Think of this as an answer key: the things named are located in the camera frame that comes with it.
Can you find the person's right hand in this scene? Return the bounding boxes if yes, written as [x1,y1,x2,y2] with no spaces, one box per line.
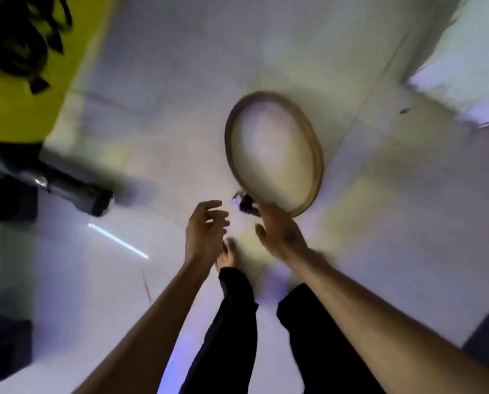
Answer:
[255,202,312,264]

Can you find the person's left hand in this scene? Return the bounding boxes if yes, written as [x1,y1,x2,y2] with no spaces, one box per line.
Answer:
[185,199,231,270]

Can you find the wooden embroidery hoop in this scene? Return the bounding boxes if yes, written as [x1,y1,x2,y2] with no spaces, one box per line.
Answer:
[224,91,325,219]

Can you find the person's left forearm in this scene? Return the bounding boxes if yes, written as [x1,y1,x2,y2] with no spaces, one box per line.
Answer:
[73,258,213,394]

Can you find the person's right forearm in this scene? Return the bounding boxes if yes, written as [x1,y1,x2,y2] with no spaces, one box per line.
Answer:
[290,249,489,394]

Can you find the person's left foot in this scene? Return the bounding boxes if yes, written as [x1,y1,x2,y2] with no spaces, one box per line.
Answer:
[215,238,239,272]

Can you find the person's black trousers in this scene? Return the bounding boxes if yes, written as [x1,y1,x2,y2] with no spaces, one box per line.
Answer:
[179,266,387,394]

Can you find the grey metal tube leg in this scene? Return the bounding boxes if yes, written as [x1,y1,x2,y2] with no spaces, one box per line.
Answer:
[0,143,115,218]

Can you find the yellow cloth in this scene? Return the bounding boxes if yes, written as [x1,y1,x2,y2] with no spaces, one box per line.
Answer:
[0,0,119,143]

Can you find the dark furniture base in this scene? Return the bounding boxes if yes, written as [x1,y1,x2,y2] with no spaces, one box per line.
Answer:
[0,176,39,388]

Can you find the black strapped bag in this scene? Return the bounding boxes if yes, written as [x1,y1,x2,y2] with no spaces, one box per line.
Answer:
[0,0,73,95]

